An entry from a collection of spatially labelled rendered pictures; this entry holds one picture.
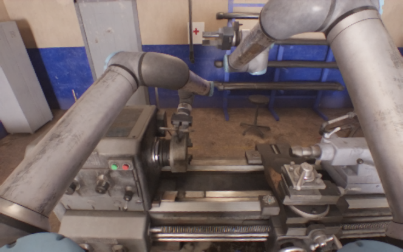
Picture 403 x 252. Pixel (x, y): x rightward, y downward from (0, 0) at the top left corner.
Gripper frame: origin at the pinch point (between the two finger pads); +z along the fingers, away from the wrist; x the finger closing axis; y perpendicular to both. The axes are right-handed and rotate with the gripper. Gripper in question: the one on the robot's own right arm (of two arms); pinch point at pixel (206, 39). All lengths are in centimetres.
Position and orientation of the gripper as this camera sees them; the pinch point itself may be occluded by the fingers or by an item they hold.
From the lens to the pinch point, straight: 109.1
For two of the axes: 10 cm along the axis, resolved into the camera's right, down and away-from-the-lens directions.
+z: -10.0, 0.0, 0.0
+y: 0.0, 9.8, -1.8
